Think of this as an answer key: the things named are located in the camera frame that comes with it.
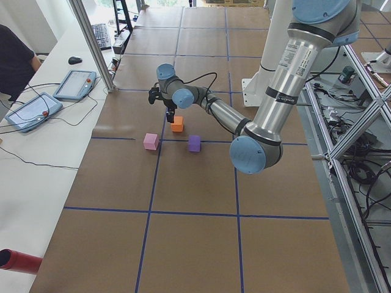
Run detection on left teach pendant tablet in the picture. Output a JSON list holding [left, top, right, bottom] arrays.
[[5, 92, 63, 132]]

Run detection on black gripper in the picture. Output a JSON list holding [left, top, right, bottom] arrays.
[[163, 99, 177, 123]]

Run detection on white side desk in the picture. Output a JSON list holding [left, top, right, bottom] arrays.
[[0, 0, 144, 275]]

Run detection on black keyboard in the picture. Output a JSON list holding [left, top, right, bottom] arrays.
[[91, 23, 111, 50]]

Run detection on green power supply box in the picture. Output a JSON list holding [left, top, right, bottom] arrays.
[[338, 65, 355, 84]]

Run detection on teach pendant tablet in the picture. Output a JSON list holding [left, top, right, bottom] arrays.
[[5, 92, 63, 132], [53, 70, 97, 101]]

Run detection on red cylinder tube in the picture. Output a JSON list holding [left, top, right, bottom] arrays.
[[1, 248, 43, 275]]

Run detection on orange foam cube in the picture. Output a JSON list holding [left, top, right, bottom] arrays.
[[170, 116, 184, 132]]

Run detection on black computer mouse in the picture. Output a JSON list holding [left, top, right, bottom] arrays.
[[68, 56, 82, 65]]

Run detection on black floor cable bundle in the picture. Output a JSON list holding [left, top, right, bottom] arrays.
[[340, 134, 391, 214]]

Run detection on dark purple foam cube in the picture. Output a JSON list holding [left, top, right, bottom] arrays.
[[188, 135, 201, 153]]

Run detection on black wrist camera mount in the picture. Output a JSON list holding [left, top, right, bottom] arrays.
[[148, 87, 162, 104]]

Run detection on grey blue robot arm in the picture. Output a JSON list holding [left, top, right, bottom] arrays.
[[148, 1, 361, 174]]

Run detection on person in dark shirt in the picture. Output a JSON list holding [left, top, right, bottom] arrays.
[[1, 25, 42, 102]]

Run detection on aluminium frame rail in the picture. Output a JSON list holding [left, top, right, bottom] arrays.
[[305, 45, 390, 292]]

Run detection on right teach pendant tablet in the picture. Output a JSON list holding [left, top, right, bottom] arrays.
[[53, 70, 97, 101]]

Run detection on light pink foam cube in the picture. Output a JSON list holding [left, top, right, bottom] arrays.
[[143, 133, 159, 151]]

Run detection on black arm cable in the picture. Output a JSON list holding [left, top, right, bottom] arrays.
[[182, 71, 218, 106]]

